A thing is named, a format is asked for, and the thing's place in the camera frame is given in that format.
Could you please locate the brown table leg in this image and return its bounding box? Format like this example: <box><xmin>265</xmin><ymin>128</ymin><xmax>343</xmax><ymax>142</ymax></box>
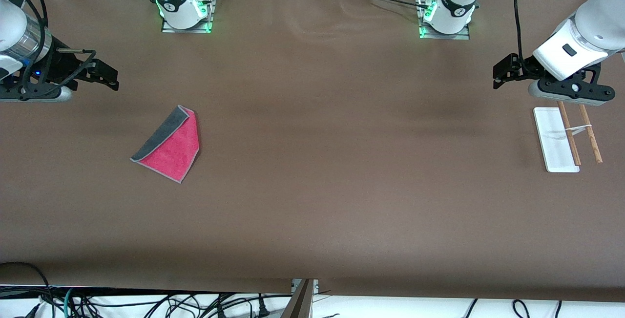
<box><xmin>280</xmin><ymin>279</ymin><xmax>316</xmax><ymax>318</ymax></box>

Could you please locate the white rack with wooden rods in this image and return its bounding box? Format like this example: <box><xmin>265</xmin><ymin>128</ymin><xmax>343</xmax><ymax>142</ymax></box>
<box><xmin>533</xmin><ymin>101</ymin><xmax>604</xmax><ymax>173</ymax></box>

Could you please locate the teal floor cable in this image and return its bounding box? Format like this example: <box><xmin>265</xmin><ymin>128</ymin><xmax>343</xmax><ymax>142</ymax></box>
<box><xmin>62</xmin><ymin>287</ymin><xmax>75</xmax><ymax>318</ymax></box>

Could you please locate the brown table cover sheet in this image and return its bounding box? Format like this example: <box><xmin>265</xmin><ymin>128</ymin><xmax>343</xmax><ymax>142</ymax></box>
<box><xmin>0</xmin><ymin>0</ymin><xmax>625</xmax><ymax>304</ymax></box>

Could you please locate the thick black floor cable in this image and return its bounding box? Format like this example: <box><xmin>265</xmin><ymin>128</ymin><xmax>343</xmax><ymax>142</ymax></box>
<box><xmin>0</xmin><ymin>261</ymin><xmax>55</xmax><ymax>318</ymax></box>

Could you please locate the tangle of black floor cables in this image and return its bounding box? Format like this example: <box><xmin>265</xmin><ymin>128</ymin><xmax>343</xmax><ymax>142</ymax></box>
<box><xmin>73</xmin><ymin>292</ymin><xmax>294</xmax><ymax>318</ymax></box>

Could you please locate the looped black floor cable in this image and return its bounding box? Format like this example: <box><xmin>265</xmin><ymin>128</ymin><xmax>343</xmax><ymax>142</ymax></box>
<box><xmin>511</xmin><ymin>299</ymin><xmax>532</xmax><ymax>318</ymax></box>

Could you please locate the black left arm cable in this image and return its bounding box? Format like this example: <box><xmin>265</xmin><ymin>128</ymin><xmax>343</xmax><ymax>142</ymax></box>
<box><xmin>513</xmin><ymin>0</ymin><xmax>532</xmax><ymax>64</ymax></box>

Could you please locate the silver metal bracket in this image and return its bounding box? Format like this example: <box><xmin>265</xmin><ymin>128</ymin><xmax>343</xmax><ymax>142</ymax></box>
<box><xmin>291</xmin><ymin>278</ymin><xmax>320</xmax><ymax>296</ymax></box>

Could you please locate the red and grey towel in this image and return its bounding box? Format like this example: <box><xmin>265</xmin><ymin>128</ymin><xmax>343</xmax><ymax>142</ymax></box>
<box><xmin>130</xmin><ymin>105</ymin><xmax>201</xmax><ymax>184</ymax></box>

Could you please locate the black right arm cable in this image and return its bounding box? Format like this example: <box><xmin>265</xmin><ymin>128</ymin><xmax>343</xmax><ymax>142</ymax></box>
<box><xmin>0</xmin><ymin>0</ymin><xmax>97</xmax><ymax>102</ymax></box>

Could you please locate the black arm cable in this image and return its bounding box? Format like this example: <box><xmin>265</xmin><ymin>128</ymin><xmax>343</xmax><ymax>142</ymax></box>
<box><xmin>0</xmin><ymin>0</ymin><xmax>97</xmax><ymax>102</ymax></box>
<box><xmin>513</xmin><ymin>0</ymin><xmax>532</xmax><ymax>64</ymax></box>

